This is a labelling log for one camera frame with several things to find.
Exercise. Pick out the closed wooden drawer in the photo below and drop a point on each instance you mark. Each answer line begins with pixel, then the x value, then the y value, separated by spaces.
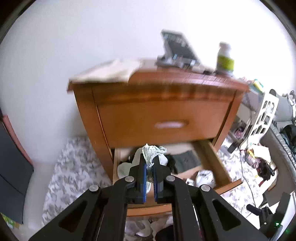
pixel 138 120

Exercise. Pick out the black hair accessory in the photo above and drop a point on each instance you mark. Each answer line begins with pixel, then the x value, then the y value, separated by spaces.
pixel 266 170

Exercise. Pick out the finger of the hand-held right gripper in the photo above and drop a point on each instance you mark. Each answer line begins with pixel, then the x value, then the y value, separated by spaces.
pixel 252 207

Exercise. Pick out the white lattice desk rack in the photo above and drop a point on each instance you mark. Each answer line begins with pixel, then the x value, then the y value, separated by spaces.
pixel 256 120

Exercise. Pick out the grey floral bedsheet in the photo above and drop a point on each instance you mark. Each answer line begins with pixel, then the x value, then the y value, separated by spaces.
pixel 74 166

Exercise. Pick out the beige cloth on nightstand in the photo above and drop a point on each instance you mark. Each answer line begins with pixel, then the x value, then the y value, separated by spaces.
pixel 104 71

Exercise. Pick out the light green underwear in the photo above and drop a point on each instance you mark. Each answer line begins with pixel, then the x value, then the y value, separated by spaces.
pixel 150 153

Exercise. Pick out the black charger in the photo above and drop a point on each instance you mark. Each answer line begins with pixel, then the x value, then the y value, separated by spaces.
pixel 232 147

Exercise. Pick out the colourful patterned pouch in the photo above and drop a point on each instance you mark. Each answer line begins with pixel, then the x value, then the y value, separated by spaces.
pixel 252 158

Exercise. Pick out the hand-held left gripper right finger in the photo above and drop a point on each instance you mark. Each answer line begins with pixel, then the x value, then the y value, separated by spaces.
pixel 156 183

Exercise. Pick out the grey phone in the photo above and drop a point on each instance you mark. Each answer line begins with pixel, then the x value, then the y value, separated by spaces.
pixel 178 46

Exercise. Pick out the navy underwear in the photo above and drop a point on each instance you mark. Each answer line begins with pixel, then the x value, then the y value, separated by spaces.
pixel 165 234

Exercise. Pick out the beige cloth bag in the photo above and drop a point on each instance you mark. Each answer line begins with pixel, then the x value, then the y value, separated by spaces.
pixel 261 151

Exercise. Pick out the wooden drawer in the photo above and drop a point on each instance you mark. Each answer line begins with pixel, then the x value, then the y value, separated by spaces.
pixel 138 120
pixel 216 162

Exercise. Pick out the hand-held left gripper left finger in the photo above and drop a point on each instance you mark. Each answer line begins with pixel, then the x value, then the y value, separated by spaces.
pixel 144 183

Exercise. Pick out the white patterned underwear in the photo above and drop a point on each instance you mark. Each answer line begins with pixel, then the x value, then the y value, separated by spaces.
pixel 204 177

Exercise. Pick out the flat grey sock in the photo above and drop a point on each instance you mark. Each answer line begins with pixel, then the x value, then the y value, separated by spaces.
pixel 186 160

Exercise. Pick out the green printed packet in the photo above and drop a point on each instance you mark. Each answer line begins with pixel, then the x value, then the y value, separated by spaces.
pixel 10 223

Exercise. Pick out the cream underwear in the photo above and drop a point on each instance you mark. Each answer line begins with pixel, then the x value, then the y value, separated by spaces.
pixel 141 228

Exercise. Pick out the dark green clothing heap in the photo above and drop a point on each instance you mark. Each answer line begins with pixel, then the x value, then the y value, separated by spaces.
pixel 289 141

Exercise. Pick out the green label bottle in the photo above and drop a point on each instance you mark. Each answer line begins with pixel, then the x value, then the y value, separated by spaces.
pixel 225 62

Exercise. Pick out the grey padded furniture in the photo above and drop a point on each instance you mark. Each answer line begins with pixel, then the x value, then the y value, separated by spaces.
pixel 277 143

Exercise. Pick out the dark blue cabinet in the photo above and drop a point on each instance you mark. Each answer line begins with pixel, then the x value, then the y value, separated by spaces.
pixel 13 173

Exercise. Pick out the small yellow object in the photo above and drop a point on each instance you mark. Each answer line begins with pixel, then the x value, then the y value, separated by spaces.
pixel 257 85

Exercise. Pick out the wooden nightstand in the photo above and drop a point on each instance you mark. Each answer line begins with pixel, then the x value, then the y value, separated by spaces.
pixel 92 120

